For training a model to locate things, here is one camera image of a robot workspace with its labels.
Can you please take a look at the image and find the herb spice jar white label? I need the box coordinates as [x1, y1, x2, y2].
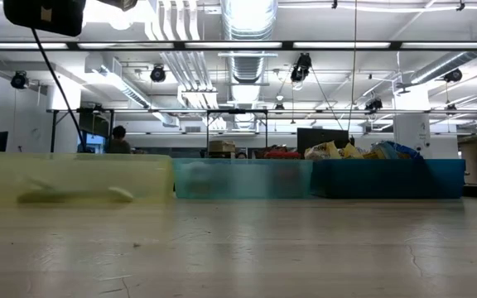
[208, 140, 237, 160]

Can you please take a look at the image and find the white yellow snack bag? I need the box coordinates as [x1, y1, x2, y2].
[304, 141, 342, 161]

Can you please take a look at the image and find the orange red snack bag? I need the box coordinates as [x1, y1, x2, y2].
[362, 149, 388, 161]

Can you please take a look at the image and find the blue white snack bag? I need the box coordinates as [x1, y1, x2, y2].
[371, 140, 425, 161]

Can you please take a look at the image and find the light green plastic bin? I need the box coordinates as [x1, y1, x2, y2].
[172, 158, 315, 200]

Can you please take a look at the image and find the black monitor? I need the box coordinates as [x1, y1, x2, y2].
[296, 127, 350, 156]

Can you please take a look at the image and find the black ceiling spotlight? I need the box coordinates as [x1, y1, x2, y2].
[10, 70, 29, 90]
[290, 52, 313, 84]
[149, 65, 167, 83]
[443, 68, 464, 84]
[364, 97, 384, 113]

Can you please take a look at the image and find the dark background screen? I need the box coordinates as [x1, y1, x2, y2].
[78, 108, 112, 153]

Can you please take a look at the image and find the teal blue plastic bin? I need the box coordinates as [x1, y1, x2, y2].
[309, 158, 467, 200]

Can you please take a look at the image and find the yellow plastic bin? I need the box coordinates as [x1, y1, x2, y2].
[0, 151, 176, 206]

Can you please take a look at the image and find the black background rack frame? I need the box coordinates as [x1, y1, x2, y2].
[46, 108, 477, 161]

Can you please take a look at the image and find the silver air duct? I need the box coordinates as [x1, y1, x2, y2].
[220, 0, 281, 84]

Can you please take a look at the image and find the thin hanging cable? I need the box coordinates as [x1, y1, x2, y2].
[347, 0, 359, 132]

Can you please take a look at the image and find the black aluminium table frame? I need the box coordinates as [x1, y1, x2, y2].
[0, 40, 477, 52]

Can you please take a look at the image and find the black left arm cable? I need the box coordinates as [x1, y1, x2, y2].
[30, 27, 89, 153]

